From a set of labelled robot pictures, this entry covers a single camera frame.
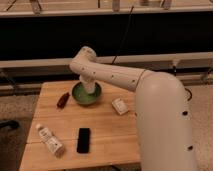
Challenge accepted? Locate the black hanging cable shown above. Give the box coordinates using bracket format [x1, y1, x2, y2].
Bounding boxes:
[109, 4, 136, 65]

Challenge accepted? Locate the small white box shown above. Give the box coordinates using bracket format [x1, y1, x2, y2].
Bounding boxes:
[112, 98, 129, 115]

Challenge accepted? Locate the dark red packet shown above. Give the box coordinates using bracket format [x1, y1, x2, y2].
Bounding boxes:
[57, 93, 70, 108]

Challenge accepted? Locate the white ceramic cup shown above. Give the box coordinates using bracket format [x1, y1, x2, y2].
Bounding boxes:
[84, 83, 96, 94]

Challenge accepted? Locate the black chair base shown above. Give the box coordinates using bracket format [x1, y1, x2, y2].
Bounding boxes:
[0, 120, 19, 129]

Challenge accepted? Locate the black smartphone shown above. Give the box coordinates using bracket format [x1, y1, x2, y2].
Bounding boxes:
[77, 128, 90, 154]

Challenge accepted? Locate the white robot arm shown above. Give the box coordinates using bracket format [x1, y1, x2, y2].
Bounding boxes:
[69, 46, 198, 171]

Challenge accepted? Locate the white plastic bottle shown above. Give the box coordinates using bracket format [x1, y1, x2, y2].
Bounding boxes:
[36, 124, 65, 157]

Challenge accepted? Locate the green ceramic bowl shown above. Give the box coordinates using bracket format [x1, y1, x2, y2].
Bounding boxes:
[72, 82, 102, 105]

